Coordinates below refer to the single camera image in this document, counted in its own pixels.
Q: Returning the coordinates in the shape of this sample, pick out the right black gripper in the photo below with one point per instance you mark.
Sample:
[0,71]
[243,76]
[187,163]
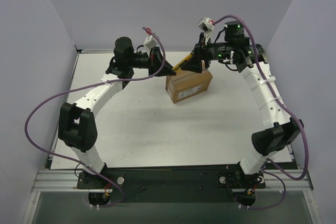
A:
[198,56]

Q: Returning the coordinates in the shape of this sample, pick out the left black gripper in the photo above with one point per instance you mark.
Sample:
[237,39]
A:
[154,61]

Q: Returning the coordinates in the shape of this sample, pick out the yellow utility knife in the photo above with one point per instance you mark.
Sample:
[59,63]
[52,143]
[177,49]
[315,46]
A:
[177,67]

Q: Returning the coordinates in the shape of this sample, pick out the brown cardboard express box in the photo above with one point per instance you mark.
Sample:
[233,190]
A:
[186,84]

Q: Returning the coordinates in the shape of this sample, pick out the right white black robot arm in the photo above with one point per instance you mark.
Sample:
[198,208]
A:
[239,49]

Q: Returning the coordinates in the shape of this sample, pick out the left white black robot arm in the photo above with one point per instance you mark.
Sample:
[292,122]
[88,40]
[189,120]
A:
[77,126]

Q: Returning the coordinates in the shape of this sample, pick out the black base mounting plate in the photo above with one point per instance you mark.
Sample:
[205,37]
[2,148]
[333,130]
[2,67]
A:
[175,184]

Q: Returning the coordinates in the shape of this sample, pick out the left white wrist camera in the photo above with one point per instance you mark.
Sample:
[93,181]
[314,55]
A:
[149,43]

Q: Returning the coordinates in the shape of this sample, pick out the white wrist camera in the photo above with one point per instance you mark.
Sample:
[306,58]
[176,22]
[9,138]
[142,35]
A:
[206,25]
[149,43]

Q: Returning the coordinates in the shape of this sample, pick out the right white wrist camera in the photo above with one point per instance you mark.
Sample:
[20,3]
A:
[206,25]

